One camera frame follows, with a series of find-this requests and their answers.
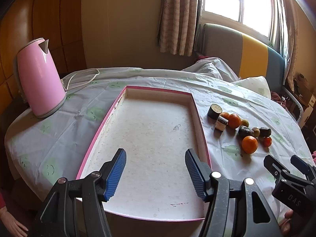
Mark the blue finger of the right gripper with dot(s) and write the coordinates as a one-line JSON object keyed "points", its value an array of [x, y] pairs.
{"points": [[276, 169], [302, 166]]}

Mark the small bark wood block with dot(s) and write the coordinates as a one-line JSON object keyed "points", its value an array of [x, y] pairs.
{"points": [[221, 123]]}

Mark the window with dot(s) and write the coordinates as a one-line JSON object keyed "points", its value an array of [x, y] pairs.
{"points": [[256, 18]]}

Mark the beige patterned curtain left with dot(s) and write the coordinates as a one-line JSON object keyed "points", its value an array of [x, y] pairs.
{"points": [[177, 26]]}

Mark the small red tomato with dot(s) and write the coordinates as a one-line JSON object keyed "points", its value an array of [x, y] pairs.
{"points": [[267, 141]]}

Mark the large orange with stem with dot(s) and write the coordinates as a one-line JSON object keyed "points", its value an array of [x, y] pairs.
{"points": [[249, 144]]}

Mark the pink electric kettle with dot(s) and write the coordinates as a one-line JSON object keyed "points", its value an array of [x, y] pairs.
{"points": [[37, 78]]}

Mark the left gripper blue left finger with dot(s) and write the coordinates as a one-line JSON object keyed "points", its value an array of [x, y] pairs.
{"points": [[112, 173]]}

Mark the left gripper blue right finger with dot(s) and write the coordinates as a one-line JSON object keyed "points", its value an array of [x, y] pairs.
{"points": [[200, 175]]}

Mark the wooden wardrobe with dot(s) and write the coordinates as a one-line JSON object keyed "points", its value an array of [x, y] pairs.
{"points": [[59, 21]]}

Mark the small dark dried fruit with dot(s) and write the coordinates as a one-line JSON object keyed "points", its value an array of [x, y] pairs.
{"points": [[265, 132]]}

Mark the grey yellow blue headboard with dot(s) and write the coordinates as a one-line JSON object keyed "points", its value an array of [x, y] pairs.
{"points": [[246, 56]]}

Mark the white green patterned tablecloth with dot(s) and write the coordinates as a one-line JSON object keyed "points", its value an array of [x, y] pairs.
{"points": [[44, 150]]}

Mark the beige curtain right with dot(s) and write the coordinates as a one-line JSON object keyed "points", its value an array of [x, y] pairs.
{"points": [[290, 22]]}

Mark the yellow longan far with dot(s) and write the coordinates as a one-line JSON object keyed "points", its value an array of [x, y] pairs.
{"points": [[244, 122]]}

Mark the pink white shallow box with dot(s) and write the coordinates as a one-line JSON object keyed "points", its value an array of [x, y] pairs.
{"points": [[155, 127]]}

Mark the person right hand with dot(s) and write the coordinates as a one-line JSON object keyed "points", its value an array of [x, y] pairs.
{"points": [[284, 224]]}

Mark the orange mandarin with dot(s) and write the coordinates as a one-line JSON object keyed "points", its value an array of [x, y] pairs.
{"points": [[234, 121]]}

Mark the large dark dried fruit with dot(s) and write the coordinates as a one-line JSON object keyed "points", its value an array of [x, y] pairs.
{"points": [[244, 131]]}

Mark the white green pillow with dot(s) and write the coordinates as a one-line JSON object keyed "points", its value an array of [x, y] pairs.
{"points": [[256, 84]]}

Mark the person left hand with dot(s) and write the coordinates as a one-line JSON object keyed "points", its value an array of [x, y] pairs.
{"points": [[15, 228]]}

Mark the dark round wood block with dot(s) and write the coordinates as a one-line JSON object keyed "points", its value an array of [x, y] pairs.
{"points": [[214, 111]]}

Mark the cardboard boxes clutter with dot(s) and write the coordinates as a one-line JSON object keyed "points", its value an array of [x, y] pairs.
{"points": [[305, 97]]}

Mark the small orange carrot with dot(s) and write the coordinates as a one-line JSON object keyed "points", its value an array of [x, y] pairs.
{"points": [[225, 115]]}

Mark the brown longan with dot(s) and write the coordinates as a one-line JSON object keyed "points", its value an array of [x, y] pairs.
{"points": [[256, 132]]}

